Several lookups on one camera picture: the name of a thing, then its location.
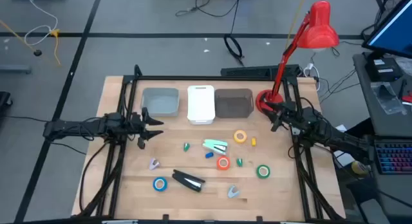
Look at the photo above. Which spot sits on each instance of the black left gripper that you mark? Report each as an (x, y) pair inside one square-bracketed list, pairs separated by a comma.
[(135, 125)]

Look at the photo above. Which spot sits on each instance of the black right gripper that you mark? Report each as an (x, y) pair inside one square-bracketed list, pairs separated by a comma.
[(286, 115)]

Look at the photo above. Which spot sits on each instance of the lilac staple remover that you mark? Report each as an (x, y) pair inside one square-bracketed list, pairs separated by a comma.
[(154, 165)]

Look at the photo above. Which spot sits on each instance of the yellow mini stapler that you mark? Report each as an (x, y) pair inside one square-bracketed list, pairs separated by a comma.
[(253, 141)]

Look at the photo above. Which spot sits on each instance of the green mini stapler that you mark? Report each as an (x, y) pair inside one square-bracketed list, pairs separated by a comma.
[(239, 162), (186, 147)]

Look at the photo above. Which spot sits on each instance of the blue tape roll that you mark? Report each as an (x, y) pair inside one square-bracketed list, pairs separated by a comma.
[(154, 184)]

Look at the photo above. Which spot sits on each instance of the large black stapler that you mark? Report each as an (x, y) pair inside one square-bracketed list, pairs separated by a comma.
[(183, 180)]

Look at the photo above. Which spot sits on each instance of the green tape roll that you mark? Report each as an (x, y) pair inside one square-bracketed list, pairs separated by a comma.
[(258, 171)]

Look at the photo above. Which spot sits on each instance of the blue mini stapler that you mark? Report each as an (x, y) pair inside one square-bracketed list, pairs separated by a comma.
[(209, 155)]

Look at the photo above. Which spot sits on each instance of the mint green stapler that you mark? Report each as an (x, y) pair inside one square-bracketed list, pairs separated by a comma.
[(214, 143)]

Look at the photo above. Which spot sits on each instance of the orange tape roll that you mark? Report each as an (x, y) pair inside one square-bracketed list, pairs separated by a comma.
[(218, 163)]

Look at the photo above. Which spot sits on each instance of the grey staple remover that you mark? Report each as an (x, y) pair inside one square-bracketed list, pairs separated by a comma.
[(232, 193)]

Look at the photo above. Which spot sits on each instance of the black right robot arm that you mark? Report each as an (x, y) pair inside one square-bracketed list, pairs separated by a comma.
[(334, 137)]

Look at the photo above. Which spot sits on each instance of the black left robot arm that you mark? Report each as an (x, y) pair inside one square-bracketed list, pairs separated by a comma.
[(74, 127)]

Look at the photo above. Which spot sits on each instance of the grey plastic bin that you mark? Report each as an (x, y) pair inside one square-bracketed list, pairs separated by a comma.
[(161, 103)]

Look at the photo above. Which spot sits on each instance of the brown plastic bin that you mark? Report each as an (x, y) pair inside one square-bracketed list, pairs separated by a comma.
[(233, 105)]

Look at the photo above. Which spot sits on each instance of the black power strip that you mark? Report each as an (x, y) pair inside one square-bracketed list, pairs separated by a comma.
[(251, 71)]

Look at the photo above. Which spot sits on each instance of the white plastic bin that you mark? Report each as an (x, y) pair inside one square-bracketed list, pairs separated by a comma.
[(201, 105)]

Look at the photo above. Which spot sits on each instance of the white power plug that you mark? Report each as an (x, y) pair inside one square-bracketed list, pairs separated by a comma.
[(309, 68)]

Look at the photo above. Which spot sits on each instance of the white paper sheet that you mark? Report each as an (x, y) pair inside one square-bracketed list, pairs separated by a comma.
[(343, 159)]

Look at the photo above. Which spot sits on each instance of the red desk lamp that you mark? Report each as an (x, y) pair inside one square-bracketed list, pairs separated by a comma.
[(318, 31)]

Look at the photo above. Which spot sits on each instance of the grey side desk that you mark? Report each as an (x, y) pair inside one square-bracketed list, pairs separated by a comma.
[(383, 124)]

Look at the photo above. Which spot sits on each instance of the clear plastic bag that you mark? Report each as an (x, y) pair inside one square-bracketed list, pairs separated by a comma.
[(386, 95)]

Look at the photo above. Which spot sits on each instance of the small black computer box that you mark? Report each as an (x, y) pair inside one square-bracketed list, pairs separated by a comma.
[(383, 69)]

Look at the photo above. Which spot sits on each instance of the backlit black keyboard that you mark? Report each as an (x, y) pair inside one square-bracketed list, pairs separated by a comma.
[(394, 158)]

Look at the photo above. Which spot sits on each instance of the small red object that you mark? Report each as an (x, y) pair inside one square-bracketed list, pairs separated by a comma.
[(407, 98)]

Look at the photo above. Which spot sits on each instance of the black round floor puck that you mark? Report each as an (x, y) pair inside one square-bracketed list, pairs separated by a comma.
[(37, 52)]

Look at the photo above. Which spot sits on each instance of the computer monitor with blue screen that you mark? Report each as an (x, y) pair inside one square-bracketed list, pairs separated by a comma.
[(396, 31)]

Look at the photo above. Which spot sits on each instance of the grey metal floor foot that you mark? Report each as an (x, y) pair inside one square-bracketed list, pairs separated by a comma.
[(16, 69)]

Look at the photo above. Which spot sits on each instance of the black caster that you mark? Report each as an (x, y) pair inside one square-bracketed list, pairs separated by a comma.
[(4, 100)]

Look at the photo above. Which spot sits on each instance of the black aluminium table frame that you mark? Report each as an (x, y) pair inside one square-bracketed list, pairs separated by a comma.
[(167, 78)]

